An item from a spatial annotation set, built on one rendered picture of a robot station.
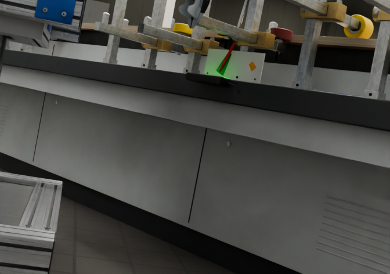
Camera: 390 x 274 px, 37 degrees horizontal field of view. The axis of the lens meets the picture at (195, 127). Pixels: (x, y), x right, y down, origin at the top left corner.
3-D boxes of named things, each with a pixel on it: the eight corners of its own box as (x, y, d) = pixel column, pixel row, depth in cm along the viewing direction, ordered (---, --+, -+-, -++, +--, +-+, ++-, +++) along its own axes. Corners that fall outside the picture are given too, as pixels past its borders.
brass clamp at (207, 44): (206, 53, 210) (209, 39, 210) (180, 50, 220) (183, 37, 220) (217, 56, 215) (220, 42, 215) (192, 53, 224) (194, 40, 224)
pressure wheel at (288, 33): (277, 59, 201) (284, 26, 200) (259, 57, 206) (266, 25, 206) (291, 64, 206) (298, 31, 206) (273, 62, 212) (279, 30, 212)
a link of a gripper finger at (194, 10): (180, 24, 173) (186, -7, 173) (194, 29, 177) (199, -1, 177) (187, 25, 171) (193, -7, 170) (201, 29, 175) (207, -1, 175)
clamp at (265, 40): (263, 47, 193) (266, 31, 193) (233, 44, 202) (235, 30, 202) (274, 50, 197) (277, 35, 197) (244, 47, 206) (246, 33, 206)
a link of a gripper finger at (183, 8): (172, 24, 175) (179, -7, 175) (187, 29, 179) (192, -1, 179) (180, 24, 173) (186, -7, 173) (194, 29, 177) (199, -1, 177)
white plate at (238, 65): (258, 83, 192) (264, 53, 192) (202, 75, 211) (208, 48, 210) (259, 83, 193) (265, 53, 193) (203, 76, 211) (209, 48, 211)
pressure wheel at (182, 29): (189, 52, 238) (194, 24, 237) (169, 49, 237) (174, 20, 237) (188, 54, 246) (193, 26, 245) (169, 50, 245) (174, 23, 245)
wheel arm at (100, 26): (98, 32, 211) (100, 20, 211) (93, 32, 213) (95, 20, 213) (184, 56, 242) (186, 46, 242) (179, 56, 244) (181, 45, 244)
